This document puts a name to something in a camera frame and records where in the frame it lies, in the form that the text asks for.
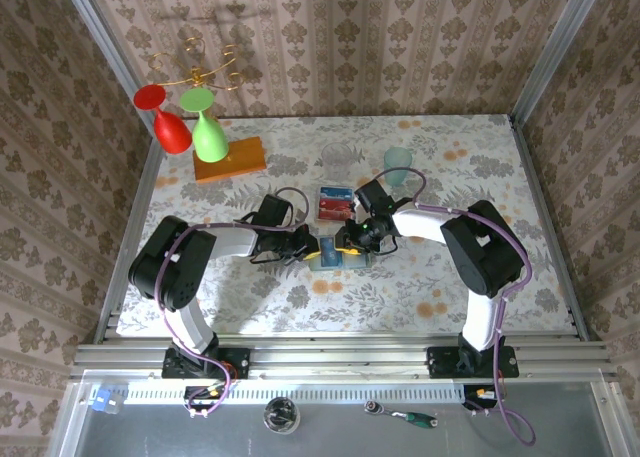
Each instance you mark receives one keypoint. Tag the mint green card holder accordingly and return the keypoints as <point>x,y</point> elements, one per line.
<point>360,263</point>

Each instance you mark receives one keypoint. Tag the blue credit card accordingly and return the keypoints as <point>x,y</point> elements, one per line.
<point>331,254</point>
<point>336,193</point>

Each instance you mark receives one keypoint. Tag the red credit card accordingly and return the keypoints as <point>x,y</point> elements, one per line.
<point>334,214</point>

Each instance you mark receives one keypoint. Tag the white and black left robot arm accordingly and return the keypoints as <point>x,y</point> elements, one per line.
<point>230,239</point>

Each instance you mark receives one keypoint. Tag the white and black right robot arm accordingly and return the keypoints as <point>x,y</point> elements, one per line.
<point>420,222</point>

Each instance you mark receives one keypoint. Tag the floral table cover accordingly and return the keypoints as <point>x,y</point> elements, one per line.
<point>350,307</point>

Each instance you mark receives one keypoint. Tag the teal plastic cup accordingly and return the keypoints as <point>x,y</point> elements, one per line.
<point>398,159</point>

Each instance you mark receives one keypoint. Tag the clear glass tumbler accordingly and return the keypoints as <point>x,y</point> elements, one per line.
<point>336,159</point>

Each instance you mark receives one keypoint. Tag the orange wooden rack base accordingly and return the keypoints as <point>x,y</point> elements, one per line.
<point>247,159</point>

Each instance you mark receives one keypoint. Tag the green wine glass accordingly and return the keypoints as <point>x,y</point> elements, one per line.
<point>210,142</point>

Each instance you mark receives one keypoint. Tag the red wine glass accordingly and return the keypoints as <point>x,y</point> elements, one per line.
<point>172,132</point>

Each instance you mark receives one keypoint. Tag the round steel cup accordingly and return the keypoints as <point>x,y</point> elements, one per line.
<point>282,415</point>

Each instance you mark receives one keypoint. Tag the ratchet wrench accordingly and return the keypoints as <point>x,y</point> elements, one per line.
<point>400,414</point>

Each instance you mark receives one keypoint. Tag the grey metal bench top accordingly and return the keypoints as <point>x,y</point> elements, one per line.
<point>150,432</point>

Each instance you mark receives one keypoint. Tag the blue white plastic connector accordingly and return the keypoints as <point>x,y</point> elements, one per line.
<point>102,401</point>

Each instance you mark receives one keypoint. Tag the long aluminium frame rail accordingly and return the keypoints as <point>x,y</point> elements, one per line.
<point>325,357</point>

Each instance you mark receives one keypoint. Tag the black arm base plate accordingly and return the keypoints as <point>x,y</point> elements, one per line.
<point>505,362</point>
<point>235,362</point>

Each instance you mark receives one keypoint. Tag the aluminium table side rail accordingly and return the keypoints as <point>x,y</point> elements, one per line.
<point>550,227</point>
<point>145,177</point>

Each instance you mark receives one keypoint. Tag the aluminium frame post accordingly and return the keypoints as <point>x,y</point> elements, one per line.
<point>100,32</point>
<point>565,32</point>

